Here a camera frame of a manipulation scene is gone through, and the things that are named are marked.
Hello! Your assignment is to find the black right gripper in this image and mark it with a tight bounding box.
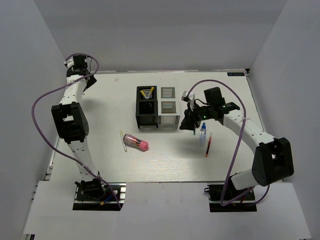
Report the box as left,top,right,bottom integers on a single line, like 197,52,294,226
180,102,214,131

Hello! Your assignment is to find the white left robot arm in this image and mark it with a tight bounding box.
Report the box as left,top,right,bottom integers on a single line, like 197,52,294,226
51,53,106,200

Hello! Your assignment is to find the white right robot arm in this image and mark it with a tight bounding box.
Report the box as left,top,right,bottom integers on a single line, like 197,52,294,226
179,87,294,200

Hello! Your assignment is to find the clear spray bottle blue cap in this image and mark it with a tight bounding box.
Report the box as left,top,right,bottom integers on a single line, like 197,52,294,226
198,122,207,147

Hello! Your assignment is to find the white slotted organizer box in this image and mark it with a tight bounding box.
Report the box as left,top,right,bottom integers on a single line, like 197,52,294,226
158,86,180,129

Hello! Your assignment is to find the red orange pen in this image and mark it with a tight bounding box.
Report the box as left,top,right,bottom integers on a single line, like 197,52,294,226
205,132,213,158

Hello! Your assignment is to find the black slotted organizer box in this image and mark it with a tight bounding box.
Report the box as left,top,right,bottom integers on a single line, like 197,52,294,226
135,85,158,129

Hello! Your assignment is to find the pink marker set bottle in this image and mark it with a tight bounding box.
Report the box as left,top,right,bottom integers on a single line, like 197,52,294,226
124,134,149,152

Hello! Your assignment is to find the pale green capped white marker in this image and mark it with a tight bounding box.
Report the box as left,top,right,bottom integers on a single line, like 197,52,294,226
119,130,128,153

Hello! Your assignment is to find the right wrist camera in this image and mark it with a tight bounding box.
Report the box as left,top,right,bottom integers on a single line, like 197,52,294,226
181,91,195,104

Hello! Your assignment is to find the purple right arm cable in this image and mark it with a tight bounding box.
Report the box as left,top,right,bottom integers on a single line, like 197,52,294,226
186,79,271,207

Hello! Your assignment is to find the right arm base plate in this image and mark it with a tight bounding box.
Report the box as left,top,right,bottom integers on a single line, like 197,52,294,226
204,184,258,213

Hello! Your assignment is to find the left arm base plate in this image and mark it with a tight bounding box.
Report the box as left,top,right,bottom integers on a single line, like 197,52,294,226
72,183,127,212

